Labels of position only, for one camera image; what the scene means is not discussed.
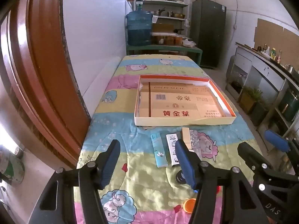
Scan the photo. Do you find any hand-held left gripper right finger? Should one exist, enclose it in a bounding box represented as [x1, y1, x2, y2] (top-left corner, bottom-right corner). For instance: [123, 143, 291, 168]
[175, 140, 267, 224]

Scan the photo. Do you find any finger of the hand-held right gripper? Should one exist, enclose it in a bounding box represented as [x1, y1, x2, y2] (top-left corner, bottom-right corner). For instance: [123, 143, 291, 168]
[265, 129, 291, 153]
[237, 142, 275, 175]

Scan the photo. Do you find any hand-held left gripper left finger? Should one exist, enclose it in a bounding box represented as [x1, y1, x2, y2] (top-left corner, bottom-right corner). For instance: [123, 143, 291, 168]
[29, 139, 121, 224]

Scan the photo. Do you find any black bottle cap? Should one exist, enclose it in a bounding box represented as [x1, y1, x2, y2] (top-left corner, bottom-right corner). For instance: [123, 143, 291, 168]
[176, 170, 187, 185]

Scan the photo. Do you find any white cartoon-print box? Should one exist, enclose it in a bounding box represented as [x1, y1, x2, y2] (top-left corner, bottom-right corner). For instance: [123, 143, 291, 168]
[166, 133, 181, 167]

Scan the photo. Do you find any clear dotted plastic box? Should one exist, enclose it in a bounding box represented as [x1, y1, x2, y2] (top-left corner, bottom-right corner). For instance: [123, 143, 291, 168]
[189, 129, 204, 159]

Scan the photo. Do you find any teal flower-print box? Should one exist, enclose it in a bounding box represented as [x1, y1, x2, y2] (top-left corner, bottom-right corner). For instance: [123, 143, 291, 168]
[150, 132, 168, 168]

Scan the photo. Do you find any shiny gold box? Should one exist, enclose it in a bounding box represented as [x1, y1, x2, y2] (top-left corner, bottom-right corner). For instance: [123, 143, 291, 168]
[182, 127, 194, 150]

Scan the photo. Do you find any plain orange bottle cap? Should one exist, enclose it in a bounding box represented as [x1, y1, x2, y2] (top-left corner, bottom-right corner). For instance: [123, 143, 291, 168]
[183, 198, 197, 213]

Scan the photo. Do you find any shallow cardboard tray orange rim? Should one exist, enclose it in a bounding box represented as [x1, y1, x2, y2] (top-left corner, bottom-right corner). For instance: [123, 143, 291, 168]
[134, 75, 237, 127]

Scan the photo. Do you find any cartoon sheep printed blanket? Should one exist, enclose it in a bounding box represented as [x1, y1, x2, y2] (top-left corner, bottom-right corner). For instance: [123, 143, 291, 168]
[76, 54, 268, 224]

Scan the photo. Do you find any crate of green plants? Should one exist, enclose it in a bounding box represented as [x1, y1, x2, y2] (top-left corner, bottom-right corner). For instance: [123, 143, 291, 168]
[240, 87, 265, 115]

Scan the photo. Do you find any printed cardboard liner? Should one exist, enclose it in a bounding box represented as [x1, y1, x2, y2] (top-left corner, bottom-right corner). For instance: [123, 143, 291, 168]
[138, 82, 228, 118]

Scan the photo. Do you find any grey kitchen counter cabinet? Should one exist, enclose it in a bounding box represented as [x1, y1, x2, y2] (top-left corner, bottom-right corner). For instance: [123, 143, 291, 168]
[225, 42, 299, 145]

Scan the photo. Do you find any gas cylinder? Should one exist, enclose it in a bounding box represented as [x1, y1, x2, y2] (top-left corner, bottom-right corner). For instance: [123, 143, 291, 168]
[225, 54, 237, 85]

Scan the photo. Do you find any paint bucket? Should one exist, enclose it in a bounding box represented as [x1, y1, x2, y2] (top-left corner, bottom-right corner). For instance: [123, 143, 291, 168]
[0, 145, 25, 185]

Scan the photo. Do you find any brown wooden door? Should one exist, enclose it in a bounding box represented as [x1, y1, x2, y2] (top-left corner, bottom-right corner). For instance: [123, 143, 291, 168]
[0, 0, 92, 169]

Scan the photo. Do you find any white plastic bag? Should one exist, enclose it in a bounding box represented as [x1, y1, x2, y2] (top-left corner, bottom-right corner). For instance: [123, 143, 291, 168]
[182, 38, 197, 47]

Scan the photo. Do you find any dark green refrigerator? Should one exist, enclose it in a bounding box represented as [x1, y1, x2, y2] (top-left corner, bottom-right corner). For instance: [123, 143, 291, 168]
[190, 0, 227, 70]

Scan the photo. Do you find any blue water jug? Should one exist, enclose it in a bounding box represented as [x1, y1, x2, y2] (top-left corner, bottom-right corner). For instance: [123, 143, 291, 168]
[126, 0, 154, 46]

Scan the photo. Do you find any white metal shelf rack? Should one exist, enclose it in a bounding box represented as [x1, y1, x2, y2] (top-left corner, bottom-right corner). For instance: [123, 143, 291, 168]
[134, 0, 191, 47]

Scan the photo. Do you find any cardboard sheet on wall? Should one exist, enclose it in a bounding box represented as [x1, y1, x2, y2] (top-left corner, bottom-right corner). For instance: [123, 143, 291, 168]
[253, 18, 299, 53]

